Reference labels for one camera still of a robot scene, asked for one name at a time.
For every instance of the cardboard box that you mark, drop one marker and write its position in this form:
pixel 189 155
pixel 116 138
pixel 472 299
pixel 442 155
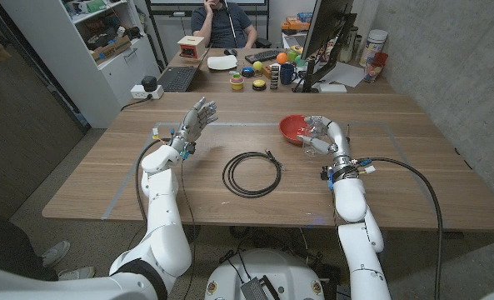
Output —
pixel 111 49

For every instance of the black computer monitor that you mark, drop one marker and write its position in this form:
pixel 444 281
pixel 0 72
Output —
pixel 325 25

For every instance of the white power strip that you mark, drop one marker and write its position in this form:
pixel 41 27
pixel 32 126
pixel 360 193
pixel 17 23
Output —
pixel 136 92

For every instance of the seated person in dark shirt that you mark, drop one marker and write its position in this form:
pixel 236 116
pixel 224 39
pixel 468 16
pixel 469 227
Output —
pixel 223 25

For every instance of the black keyboard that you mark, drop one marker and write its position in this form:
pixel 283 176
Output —
pixel 263 56

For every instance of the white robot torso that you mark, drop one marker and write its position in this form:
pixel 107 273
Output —
pixel 288 275

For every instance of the clear plastic bottle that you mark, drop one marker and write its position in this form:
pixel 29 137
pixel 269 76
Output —
pixel 312 131

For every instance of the black computer mouse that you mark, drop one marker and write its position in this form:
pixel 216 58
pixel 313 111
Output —
pixel 231 52

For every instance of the yellow push button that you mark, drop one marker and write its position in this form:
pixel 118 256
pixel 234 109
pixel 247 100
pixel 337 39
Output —
pixel 259 84

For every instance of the red bowl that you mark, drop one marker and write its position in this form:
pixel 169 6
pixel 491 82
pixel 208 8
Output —
pixel 291 128

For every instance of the orange box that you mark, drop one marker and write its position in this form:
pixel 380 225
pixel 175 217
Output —
pixel 294 24

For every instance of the black striped block stack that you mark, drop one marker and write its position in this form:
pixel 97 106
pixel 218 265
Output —
pixel 274 77

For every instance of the grey sneaker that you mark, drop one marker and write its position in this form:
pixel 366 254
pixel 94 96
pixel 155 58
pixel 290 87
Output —
pixel 78 273
pixel 56 253

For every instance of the dark blue mug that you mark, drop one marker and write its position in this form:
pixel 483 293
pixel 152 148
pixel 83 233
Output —
pixel 287 74

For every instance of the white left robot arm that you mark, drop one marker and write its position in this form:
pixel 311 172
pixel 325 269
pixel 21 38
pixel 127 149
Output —
pixel 163 225

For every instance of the dark leg of standing person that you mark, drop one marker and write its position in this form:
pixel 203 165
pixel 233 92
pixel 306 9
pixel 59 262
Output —
pixel 5 246

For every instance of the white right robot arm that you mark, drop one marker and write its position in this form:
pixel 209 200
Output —
pixel 357 233

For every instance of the white and red wooden box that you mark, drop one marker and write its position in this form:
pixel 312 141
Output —
pixel 190 46

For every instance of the white shelf cabinet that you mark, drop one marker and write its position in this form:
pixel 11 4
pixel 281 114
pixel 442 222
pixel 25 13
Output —
pixel 84 79

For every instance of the small white flat box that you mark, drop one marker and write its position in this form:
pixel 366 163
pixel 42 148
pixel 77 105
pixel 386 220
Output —
pixel 332 88

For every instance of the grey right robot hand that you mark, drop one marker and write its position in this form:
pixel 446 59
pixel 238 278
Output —
pixel 338 139

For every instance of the orange ball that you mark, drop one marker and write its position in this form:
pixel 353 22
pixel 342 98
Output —
pixel 281 58

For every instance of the black round plug adapter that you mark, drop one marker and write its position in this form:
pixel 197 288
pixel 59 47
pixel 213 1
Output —
pixel 149 82

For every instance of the white paper sheets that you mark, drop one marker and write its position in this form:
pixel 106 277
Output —
pixel 344 75

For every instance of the green toy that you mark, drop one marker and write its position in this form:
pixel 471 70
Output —
pixel 293 55

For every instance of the blue push button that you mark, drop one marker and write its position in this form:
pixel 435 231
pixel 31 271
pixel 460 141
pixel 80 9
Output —
pixel 247 71

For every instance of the black laptop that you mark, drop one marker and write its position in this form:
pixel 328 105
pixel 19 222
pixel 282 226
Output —
pixel 178 78

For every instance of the white canister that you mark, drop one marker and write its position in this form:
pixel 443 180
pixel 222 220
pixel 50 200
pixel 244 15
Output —
pixel 372 46

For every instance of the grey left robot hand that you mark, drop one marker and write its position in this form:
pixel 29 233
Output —
pixel 193 124

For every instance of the white oval plate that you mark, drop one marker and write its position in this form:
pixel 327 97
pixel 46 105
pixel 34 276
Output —
pixel 221 62

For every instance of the yellow ball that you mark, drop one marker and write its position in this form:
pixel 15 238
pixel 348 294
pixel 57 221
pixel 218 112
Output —
pixel 257 66

